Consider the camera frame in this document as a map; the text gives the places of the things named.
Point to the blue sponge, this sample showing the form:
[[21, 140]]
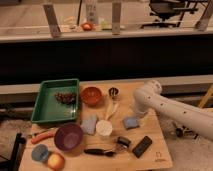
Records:
[[131, 122]]

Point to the small metal cup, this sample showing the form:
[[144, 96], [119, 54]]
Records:
[[113, 92]]

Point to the green plastic tray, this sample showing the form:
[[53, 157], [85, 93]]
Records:
[[48, 110]]

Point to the red bowl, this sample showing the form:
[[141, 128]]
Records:
[[91, 96]]

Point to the red fruit on shelf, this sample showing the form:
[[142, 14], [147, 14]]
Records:
[[87, 26]]

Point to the white cup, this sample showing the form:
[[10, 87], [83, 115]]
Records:
[[104, 128]]

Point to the black chair beside table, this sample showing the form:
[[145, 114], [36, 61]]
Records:
[[9, 164]]

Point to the black office chair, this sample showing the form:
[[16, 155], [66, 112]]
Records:
[[165, 9]]

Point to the yellow banana peel toy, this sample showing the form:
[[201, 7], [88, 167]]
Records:
[[111, 109]]

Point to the light blue cloth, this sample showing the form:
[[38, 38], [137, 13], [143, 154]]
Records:
[[88, 125]]

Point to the purple bowl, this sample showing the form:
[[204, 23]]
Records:
[[68, 137]]

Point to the black tape roll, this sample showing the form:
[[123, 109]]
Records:
[[123, 141]]

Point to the black handled spoon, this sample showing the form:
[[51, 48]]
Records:
[[100, 152]]

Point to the bunch of dark grapes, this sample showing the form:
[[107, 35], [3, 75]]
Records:
[[65, 98]]

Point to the blue round lid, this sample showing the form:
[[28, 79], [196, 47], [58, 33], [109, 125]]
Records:
[[40, 153]]

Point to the orange carrot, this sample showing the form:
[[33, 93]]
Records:
[[42, 136]]

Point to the red yellow apple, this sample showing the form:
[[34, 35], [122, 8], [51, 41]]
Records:
[[56, 161]]

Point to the black rectangular remote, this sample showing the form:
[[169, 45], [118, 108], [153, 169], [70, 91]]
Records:
[[142, 146]]

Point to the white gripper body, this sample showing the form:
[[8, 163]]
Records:
[[138, 112]]

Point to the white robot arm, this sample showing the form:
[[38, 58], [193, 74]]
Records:
[[148, 95]]

